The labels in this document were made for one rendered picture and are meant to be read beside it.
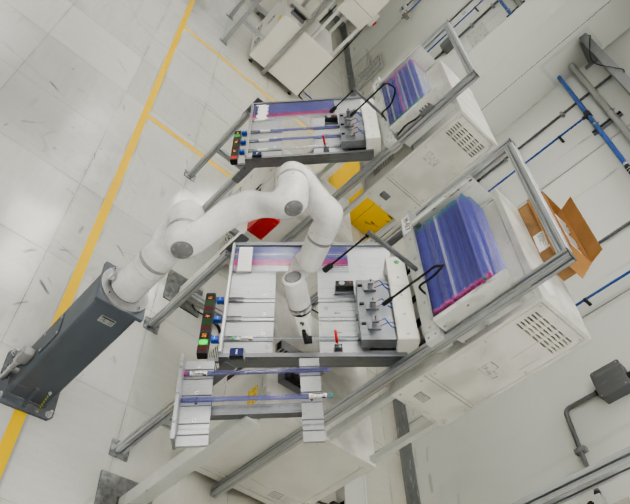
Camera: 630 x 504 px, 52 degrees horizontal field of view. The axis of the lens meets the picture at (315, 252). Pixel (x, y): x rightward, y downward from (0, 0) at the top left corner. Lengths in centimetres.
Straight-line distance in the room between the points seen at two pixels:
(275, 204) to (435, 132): 175
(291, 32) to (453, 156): 341
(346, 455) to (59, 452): 118
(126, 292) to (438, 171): 202
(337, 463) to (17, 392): 136
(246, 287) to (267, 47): 434
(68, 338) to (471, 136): 229
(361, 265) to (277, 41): 422
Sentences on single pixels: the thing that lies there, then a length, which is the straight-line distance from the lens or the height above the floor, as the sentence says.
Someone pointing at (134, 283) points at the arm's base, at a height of 80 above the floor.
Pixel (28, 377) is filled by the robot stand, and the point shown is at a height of 15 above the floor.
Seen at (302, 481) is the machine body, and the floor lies 31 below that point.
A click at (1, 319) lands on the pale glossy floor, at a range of 301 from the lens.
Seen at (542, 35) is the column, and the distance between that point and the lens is 541.
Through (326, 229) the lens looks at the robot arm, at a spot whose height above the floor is 140.
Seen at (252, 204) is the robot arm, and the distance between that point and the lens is 203.
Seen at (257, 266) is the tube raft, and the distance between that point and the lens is 282.
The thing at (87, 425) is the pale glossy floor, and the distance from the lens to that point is 293.
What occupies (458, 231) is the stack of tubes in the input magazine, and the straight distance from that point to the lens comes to 254.
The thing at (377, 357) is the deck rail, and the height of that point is 112.
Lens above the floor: 226
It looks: 26 degrees down
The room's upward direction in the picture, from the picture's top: 50 degrees clockwise
